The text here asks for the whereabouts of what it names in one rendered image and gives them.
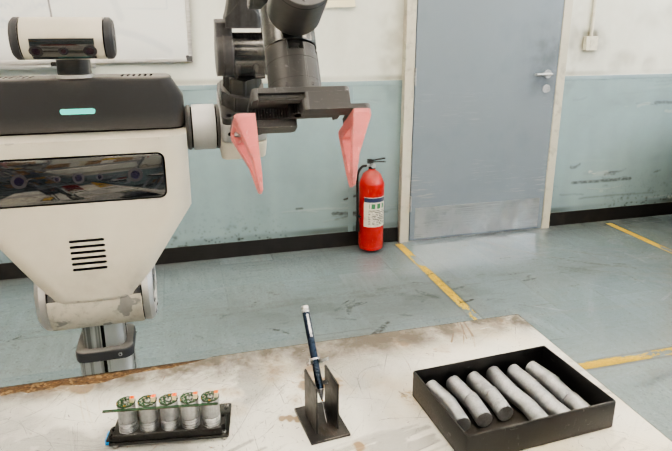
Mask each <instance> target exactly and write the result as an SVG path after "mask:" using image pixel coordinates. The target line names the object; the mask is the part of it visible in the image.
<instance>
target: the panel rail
mask: <svg viewBox="0 0 672 451"><path fill-rule="evenodd" d="M212 405H218V402H213V403H210V402H209V401H208V403H198V404H189V403H187V404H184V405H170V406H168V404H167V405H165V406H156V407H147V406H144V407H141V408H127V409H125V407H124V408H122V409H113V410H103V411H102V413H113V412H127V411H141V410H156V409H170V408H184V407H198V406H212Z"/></svg>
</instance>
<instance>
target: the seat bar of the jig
mask: <svg viewBox="0 0 672 451"><path fill-rule="evenodd" d="M220 417H221V423H220V424H219V425H218V426H216V427H212V428H208V427H205V426H204V425H203V419H202V416H200V425H199V426H198V427H196V428H194V429H185V428H183V427H182V417H179V420H180V425H179V427H178V428H176V429H175V430H171V431H165V430H163V429H162V427H161V419H159V427H158V428H157V429H156V430H155V431H152V432H142V431H141V428H140V420H138V429H137V430H136V431H134V432H133V433H130V434H122V433H120V431H119V423H118V422H117V425H116V427H115V430H114V433H113V435H112V437H113V442H123V441H136V440H149V439H162V438H176V437H189V436H202V435H215V434H222V430H223V429H225V430H226V414H220Z"/></svg>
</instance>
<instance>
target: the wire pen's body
mask: <svg viewBox="0 0 672 451"><path fill-rule="evenodd" d="M302 315H303V320H304V326H305V331H306V336H307V342H308V347H309V352H310V359H309V361H310V360H313V364H312V368H313V374H314V379H315V385H316V387H317V389H321V388H324V386H323V380H322V376H321V370H320V366H319V365H320V364H319V359H320V357H318V354H317V349H316V343H315V338H314V333H313V328H312V322H311V317H310V312H309V311H308V312H303V313H302Z"/></svg>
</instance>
